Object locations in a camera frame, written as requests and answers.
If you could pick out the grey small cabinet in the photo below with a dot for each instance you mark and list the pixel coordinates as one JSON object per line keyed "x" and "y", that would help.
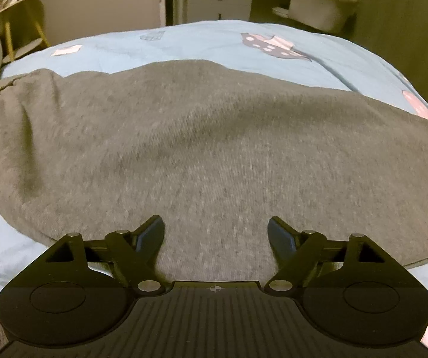
{"x": 217, "y": 5}

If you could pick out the grey pants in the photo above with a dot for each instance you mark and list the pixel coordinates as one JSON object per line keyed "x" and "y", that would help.
{"x": 199, "y": 149}

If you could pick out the light blue mushroom print blanket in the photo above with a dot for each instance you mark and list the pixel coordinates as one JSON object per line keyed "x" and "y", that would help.
{"x": 206, "y": 46}

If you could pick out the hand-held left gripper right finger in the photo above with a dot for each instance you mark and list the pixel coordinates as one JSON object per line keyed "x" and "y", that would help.
{"x": 279, "y": 236}

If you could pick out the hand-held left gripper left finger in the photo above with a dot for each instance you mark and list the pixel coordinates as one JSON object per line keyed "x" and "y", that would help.
{"x": 153, "y": 233}

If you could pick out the white cushioned chair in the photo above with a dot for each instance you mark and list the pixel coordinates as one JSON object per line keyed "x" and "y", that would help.
{"x": 322, "y": 7}

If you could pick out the yellow round side table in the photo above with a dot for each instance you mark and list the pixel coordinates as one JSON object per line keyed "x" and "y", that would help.
{"x": 18, "y": 9}

